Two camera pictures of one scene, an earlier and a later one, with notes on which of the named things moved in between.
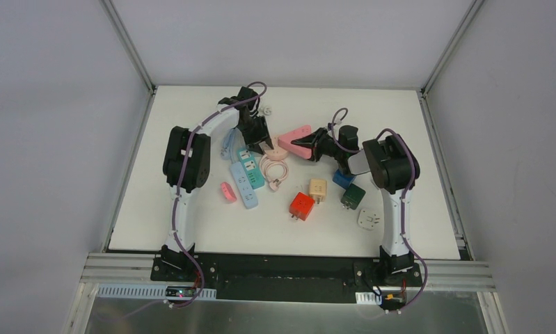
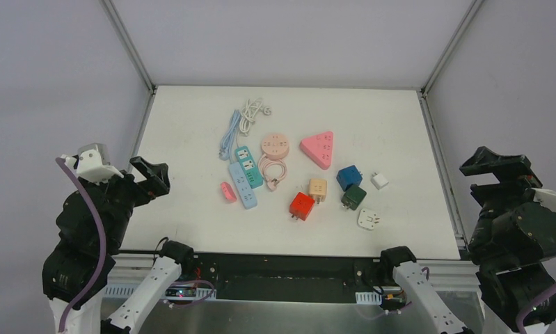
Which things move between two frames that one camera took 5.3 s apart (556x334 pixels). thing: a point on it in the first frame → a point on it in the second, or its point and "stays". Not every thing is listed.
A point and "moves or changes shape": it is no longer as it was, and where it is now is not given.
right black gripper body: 321,142 → 502,179
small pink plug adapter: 228,191 stays
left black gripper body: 255,126 → 133,185
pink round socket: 278,153 stays
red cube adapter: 301,206 stays
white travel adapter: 368,219 stays
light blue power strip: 239,173 stays
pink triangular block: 284,142 moves or changes shape
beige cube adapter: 318,189 stays
